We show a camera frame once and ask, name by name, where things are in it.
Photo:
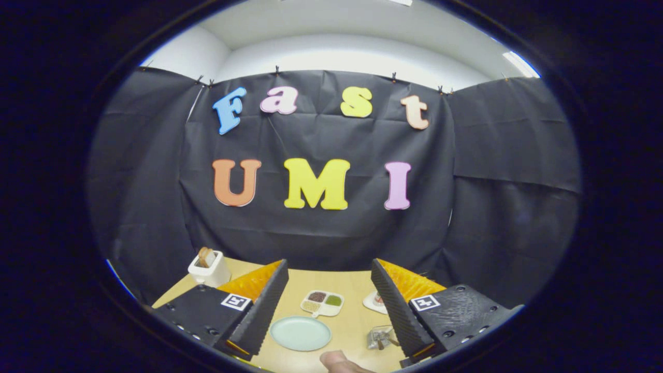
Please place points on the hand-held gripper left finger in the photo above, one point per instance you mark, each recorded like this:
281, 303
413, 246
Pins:
259, 313

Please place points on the white toaster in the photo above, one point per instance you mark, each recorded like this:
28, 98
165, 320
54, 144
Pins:
212, 274

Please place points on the clear cutlery holder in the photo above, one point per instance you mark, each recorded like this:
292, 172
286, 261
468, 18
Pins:
374, 334

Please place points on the brown bread slice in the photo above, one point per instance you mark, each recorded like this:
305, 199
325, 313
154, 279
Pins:
206, 256

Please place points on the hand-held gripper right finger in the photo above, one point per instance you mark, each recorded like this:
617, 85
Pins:
396, 311

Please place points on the clear bottle with red cap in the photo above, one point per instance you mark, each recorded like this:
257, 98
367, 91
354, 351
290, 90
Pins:
379, 299

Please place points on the pale green round plate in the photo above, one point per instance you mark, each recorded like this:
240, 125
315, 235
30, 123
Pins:
300, 334

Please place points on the black backdrop cloth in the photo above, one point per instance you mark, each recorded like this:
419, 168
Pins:
331, 238

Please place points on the white square coaster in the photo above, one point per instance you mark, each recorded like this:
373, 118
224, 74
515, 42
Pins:
370, 304

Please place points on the long ceiling light panel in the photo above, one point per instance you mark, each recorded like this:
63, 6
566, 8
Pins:
401, 2

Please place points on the white divided tray with grains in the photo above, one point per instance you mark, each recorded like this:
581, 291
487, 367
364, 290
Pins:
322, 303

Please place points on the small ceiling light panel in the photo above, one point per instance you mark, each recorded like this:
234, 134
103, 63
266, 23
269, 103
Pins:
520, 65

